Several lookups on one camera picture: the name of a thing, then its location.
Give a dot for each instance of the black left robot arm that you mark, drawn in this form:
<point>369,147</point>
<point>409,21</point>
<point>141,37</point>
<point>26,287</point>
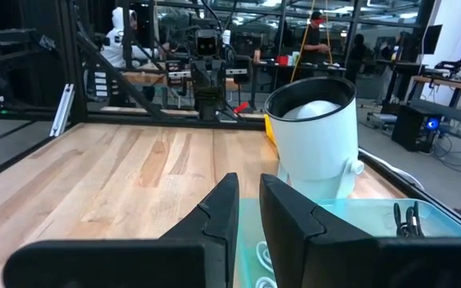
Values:
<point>208,110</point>

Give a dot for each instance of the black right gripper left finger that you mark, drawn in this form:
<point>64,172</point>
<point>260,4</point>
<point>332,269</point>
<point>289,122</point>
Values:
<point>174,264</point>

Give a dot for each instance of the wooden background table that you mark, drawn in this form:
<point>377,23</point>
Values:
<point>454,85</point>
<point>142,78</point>

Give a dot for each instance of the green translucent plastic bin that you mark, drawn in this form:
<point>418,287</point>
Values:
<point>366,218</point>

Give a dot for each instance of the clear round bowl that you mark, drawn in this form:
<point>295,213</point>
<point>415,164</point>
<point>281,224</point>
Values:
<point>314,152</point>

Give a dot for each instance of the yellow plastic bin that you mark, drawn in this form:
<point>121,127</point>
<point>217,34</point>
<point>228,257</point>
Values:
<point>269,130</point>

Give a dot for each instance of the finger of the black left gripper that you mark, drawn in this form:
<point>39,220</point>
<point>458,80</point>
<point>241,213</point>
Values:
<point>200,80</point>
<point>217,80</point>

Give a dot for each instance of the person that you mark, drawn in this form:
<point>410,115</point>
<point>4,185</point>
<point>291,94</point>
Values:
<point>116,44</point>
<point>356,56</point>
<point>313,44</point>

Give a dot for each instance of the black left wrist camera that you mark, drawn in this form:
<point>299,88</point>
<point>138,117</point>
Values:
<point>207,44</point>

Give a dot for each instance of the silver aluminium bar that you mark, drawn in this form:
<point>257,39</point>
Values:
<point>61,110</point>

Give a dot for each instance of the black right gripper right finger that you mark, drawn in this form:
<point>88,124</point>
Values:
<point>334,260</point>

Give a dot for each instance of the small red object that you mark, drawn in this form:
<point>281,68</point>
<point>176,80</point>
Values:
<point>241,108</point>

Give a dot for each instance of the black computer blue light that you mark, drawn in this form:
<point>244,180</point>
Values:
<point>414,128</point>

